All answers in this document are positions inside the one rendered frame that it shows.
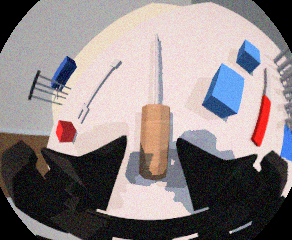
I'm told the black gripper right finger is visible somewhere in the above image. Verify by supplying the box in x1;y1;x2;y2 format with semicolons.
175;137;258;211

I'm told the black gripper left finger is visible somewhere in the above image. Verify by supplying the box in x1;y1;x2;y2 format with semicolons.
41;136;127;211

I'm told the small blue block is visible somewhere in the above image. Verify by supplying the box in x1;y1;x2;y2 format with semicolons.
235;40;261;73
202;63;245;117

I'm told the blue flat strip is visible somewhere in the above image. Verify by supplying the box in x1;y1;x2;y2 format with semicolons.
281;124;292;163

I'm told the red flat bar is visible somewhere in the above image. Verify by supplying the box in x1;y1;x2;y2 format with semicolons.
250;68;271;147

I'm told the red cube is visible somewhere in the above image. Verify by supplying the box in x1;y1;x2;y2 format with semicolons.
55;120;77;143

